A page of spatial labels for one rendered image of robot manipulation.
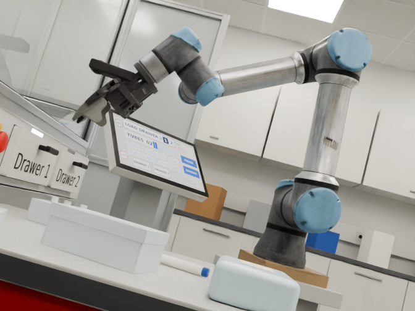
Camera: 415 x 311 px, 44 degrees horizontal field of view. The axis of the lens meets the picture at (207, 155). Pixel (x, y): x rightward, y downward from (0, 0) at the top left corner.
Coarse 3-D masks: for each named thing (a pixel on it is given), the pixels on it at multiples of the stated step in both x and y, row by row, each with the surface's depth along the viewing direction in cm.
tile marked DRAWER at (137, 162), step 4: (132, 156) 208; (136, 160) 209; (140, 160) 211; (144, 160) 212; (136, 164) 207; (140, 164) 209; (144, 164) 211; (148, 164) 213; (144, 168) 209; (148, 168) 211
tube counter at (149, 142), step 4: (148, 140) 223; (148, 144) 221; (152, 144) 223; (156, 144) 226; (160, 144) 228; (156, 148) 224; (160, 148) 226; (164, 148) 229; (168, 148) 231; (168, 152) 229; (172, 152) 231; (176, 152) 233; (176, 156) 232
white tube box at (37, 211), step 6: (30, 204) 88; (36, 204) 88; (42, 204) 88; (48, 204) 88; (30, 210) 88; (36, 210) 88; (42, 210) 88; (48, 210) 88; (30, 216) 88; (36, 216) 88; (42, 216) 88; (48, 216) 88; (42, 222) 88
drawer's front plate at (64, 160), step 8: (64, 152) 143; (56, 160) 140; (64, 160) 145; (72, 160) 153; (80, 160) 161; (56, 168) 140; (64, 168) 147; (72, 168) 155; (80, 168) 164; (56, 176) 142; (64, 176) 149; (80, 176) 166; (48, 184) 139; (56, 184) 144; (64, 184) 151; (72, 192) 162
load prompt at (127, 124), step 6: (126, 120) 220; (126, 126) 217; (132, 126) 220; (138, 126) 224; (138, 132) 221; (144, 132) 224; (150, 132) 228; (156, 138) 228; (162, 138) 232; (168, 138) 235; (168, 144) 232; (174, 144) 236
